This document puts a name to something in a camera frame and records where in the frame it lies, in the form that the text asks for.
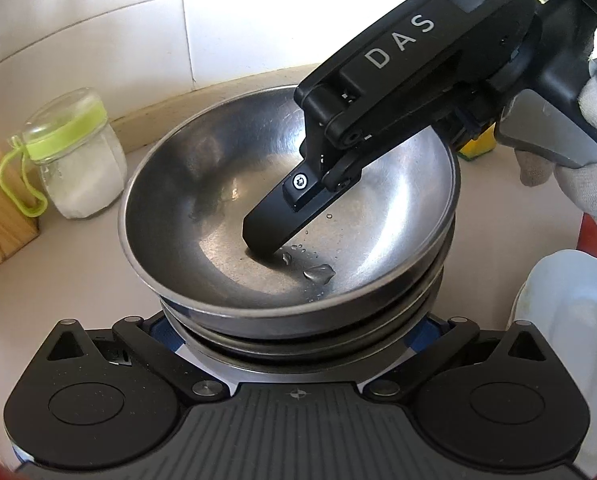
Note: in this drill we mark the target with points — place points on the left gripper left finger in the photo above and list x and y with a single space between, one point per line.
154 343

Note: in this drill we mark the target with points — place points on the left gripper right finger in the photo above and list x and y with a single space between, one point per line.
424 365

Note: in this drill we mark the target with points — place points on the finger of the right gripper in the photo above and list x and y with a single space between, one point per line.
292 204
469 128

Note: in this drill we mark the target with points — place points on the steel bowl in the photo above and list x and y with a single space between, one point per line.
289 326
311 354

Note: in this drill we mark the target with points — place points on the white plate pink flowers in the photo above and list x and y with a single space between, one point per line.
560 298

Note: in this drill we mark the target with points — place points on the steel bowl corner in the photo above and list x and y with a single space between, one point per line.
223 220

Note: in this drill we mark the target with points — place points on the white gloved right hand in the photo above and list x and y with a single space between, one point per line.
579 184

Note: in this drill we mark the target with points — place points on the yellow green sponge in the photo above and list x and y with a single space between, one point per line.
479 146

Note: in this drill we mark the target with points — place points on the red cloth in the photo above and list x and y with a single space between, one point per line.
587 241

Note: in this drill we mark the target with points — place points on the glass jar green lid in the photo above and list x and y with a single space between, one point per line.
70 157

